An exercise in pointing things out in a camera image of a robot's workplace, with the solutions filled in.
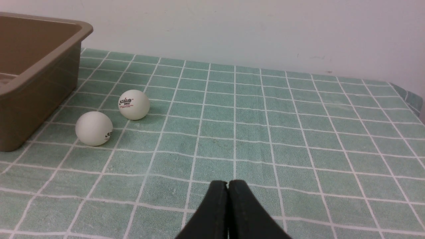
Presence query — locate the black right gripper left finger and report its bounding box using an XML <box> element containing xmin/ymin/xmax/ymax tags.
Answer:
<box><xmin>176</xmin><ymin>181</ymin><xmax>228</xmax><ymax>239</ymax></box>

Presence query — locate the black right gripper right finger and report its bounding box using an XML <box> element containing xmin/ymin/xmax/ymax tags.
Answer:
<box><xmin>228</xmin><ymin>180</ymin><xmax>291</xmax><ymax>239</ymax></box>

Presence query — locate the white ping-pong ball with logo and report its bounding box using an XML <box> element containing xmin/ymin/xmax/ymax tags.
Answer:
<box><xmin>118</xmin><ymin>90</ymin><xmax>150</xmax><ymax>120</ymax></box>

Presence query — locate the white ping-pong ball plain side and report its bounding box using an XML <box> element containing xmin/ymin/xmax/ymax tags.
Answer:
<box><xmin>75</xmin><ymin>111</ymin><xmax>113</xmax><ymax>146</ymax></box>

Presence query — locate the brown plastic bin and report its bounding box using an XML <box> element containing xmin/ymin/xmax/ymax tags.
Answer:
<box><xmin>0</xmin><ymin>12</ymin><xmax>94</xmax><ymax>152</ymax></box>

